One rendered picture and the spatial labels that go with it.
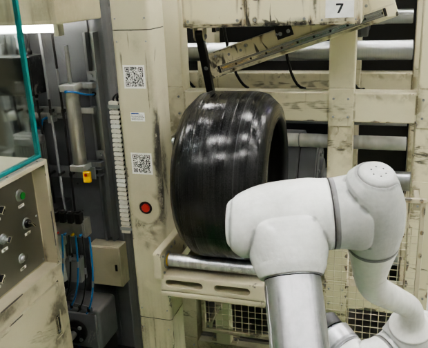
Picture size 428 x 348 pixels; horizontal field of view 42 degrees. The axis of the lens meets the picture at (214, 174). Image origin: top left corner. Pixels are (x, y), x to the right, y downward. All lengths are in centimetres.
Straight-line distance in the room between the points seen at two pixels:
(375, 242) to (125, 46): 109
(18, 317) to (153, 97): 80
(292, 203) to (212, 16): 113
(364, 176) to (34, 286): 123
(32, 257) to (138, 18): 85
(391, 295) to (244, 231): 41
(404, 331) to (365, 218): 54
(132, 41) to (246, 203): 95
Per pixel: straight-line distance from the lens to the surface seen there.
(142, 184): 192
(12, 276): 189
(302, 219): 97
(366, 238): 103
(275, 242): 97
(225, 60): 214
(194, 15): 201
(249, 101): 173
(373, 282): 116
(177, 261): 190
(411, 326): 146
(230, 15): 198
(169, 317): 213
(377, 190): 98
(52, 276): 199
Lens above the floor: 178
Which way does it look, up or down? 19 degrees down
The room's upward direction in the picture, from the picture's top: 3 degrees counter-clockwise
